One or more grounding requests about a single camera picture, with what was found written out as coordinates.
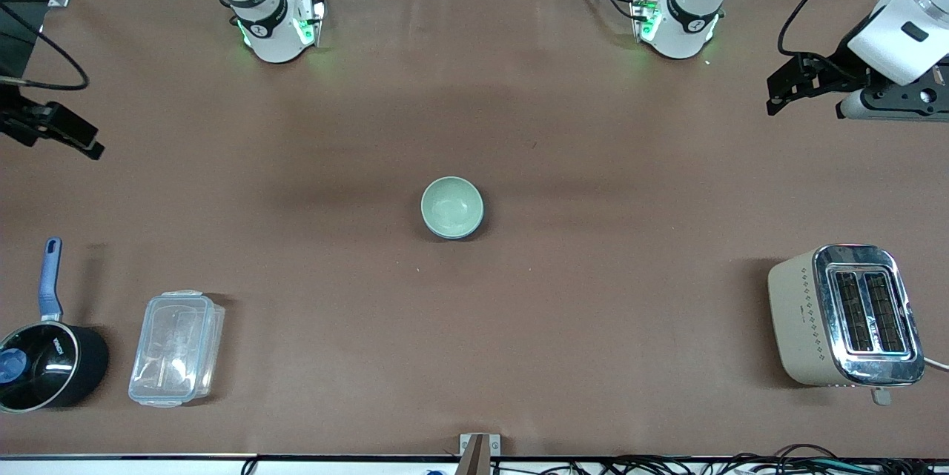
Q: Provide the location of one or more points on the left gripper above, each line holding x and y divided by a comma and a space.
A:
836, 66

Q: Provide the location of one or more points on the clear plastic lidded container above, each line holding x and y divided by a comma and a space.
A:
176, 347

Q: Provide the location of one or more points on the beige chrome toaster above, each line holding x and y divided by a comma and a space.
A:
815, 319

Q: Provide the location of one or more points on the glass pot lid blue knob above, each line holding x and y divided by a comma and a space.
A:
41, 371

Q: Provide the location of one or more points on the blue bowl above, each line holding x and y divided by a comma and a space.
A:
476, 229

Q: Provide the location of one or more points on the green bowl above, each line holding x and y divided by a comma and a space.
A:
451, 204

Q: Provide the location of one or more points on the metal bracket with post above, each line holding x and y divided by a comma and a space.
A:
479, 449

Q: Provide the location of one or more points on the brown table mat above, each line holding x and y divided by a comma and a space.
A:
474, 349

